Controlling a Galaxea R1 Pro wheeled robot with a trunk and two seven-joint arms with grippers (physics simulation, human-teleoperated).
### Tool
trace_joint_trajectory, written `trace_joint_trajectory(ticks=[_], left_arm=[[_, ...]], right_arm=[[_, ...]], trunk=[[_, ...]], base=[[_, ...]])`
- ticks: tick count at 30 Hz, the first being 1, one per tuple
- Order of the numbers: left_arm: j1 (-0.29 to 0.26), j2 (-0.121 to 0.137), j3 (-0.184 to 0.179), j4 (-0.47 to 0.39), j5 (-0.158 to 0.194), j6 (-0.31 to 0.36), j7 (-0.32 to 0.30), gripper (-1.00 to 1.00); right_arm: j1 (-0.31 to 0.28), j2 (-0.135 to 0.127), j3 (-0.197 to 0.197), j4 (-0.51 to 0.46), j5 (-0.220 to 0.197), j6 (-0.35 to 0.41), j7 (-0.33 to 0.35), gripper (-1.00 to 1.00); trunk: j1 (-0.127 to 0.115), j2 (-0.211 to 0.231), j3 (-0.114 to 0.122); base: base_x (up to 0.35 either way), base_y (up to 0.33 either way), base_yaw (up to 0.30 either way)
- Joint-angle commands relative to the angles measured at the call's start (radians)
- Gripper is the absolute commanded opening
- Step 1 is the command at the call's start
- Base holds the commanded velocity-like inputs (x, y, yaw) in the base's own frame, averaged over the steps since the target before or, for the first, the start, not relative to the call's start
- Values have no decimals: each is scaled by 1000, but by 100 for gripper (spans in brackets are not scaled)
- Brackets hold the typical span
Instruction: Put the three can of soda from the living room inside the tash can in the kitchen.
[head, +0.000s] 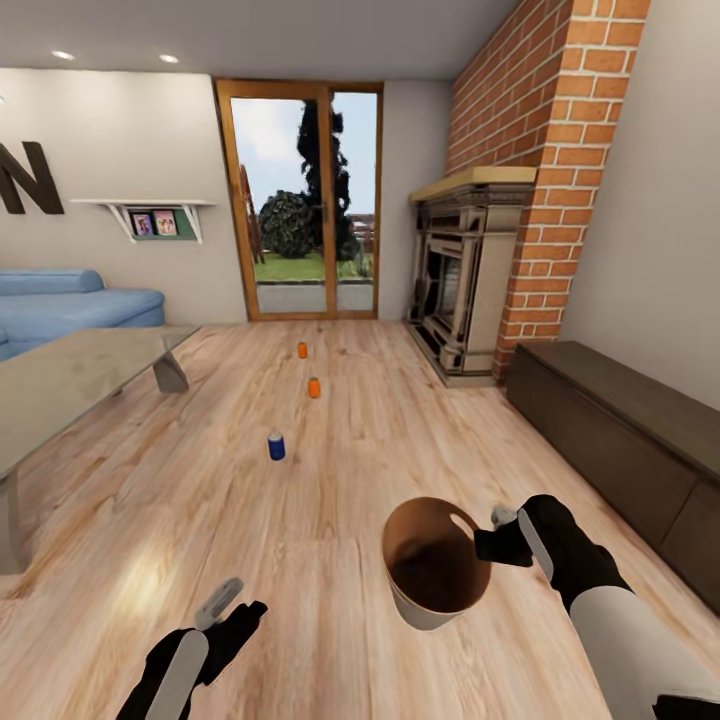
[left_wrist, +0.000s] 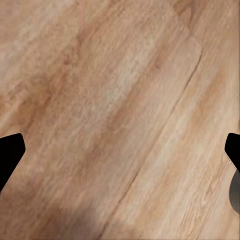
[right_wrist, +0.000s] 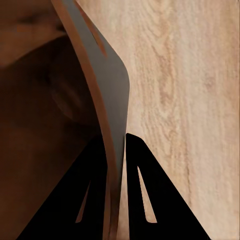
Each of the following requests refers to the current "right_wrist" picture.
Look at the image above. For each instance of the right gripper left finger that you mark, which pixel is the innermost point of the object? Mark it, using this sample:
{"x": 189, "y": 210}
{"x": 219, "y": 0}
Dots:
{"x": 55, "y": 219}

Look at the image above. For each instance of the trash can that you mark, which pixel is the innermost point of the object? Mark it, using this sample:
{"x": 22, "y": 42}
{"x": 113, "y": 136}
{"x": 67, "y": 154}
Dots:
{"x": 61, "y": 84}

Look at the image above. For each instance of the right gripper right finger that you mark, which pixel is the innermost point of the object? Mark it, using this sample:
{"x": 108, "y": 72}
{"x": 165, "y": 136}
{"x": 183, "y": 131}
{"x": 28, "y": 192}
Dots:
{"x": 175, "y": 220}

